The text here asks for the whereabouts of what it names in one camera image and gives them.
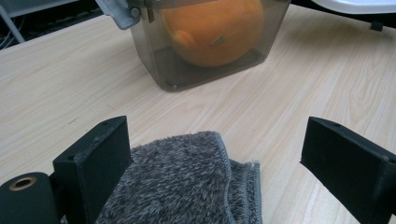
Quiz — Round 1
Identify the white metal stand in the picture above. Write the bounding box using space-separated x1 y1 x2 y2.
0 0 78 44

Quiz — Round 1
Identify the orange plush toy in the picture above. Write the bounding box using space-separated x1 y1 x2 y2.
161 0 265 68

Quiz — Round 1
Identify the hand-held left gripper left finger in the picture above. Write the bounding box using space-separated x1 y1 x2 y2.
52 116 134 224

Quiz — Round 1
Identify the grey fluffy cloth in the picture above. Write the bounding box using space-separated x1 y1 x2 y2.
60 131 263 224

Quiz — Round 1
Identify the brown transparent storage box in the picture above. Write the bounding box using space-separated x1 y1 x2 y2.
95 0 292 92

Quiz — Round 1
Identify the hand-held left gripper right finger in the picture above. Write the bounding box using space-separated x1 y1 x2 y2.
300 116 396 224

